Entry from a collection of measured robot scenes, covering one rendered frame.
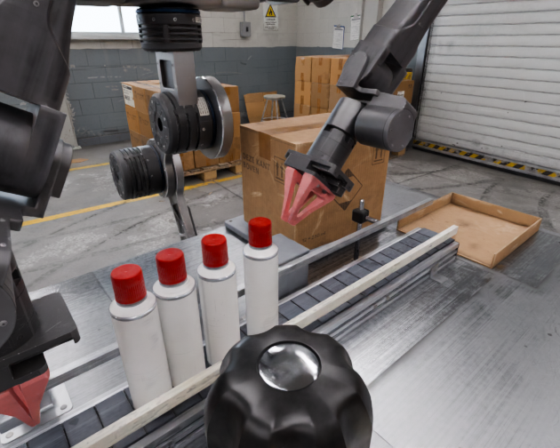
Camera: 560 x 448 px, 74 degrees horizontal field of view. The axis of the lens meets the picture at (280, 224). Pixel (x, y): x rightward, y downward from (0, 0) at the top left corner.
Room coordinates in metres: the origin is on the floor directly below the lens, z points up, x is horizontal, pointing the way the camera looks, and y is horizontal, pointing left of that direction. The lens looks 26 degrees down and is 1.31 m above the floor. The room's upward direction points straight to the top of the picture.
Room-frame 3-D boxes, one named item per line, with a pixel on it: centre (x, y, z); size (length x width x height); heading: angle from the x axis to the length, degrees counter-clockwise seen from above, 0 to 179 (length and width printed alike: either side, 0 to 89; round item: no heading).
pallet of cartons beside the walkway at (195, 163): (4.14, 1.07, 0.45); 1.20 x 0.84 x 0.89; 37
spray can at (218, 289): (0.42, 0.08, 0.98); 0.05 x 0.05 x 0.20
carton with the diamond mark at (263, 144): (0.94, -0.09, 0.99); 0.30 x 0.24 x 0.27; 125
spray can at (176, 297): (0.38, 0.13, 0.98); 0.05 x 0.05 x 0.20
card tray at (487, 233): (0.93, -0.53, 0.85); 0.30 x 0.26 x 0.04; 130
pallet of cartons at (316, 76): (4.54, -0.85, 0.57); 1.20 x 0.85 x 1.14; 128
